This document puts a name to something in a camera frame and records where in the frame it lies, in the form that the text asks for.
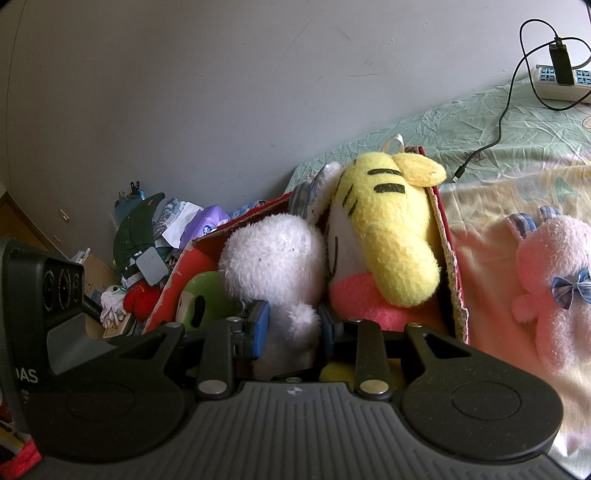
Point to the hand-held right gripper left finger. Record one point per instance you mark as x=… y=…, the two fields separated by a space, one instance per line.
x=261 y=330

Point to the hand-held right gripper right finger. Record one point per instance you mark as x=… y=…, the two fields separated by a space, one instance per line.
x=326 y=331

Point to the white plush toy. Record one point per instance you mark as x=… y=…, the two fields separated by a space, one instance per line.
x=272 y=258

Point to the red cardboard box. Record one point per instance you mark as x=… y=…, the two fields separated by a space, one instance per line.
x=203 y=258

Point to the yellow striped tiger plush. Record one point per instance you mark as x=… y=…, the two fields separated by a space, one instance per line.
x=388 y=221

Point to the pink plush bear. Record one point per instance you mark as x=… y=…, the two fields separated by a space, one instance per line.
x=549 y=249

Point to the black cylinder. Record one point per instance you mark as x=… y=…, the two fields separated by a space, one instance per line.
x=93 y=308

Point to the white papers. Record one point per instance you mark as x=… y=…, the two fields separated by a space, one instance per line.
x=81 y=257

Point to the green plush toy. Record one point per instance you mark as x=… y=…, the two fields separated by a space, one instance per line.
x=203 y=286

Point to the white cloth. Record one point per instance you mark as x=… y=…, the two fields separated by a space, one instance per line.
x=112 y=304

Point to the small book stack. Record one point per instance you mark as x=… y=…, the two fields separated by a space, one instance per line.
x=117 y=327

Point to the red cloth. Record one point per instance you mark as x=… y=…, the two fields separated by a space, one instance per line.
x=141 y=300

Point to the purple tissue pack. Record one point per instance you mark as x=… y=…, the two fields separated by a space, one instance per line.
x=207 y=221

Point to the blue patterned cloth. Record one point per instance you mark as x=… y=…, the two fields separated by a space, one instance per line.
x=244 y=210

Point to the dark green cap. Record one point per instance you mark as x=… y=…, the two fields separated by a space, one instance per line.
x=134 y=230

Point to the grey square pouch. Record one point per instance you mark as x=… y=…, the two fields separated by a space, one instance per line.
x=151 y=265

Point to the white paper packet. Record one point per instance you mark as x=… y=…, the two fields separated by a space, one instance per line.
x=178 y=228

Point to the blue container with clips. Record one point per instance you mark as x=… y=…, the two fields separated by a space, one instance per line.
x=129 y=201

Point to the red fabric piece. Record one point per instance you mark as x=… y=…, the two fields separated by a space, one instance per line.
x=23 y=457

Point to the pale green printed bedsheet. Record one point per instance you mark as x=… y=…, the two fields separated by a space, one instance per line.
x=508 y=152

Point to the white power strip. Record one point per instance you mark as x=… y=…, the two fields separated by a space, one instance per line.
x=549 y=92

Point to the black charger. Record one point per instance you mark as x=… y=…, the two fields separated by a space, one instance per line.
x=561 y=62

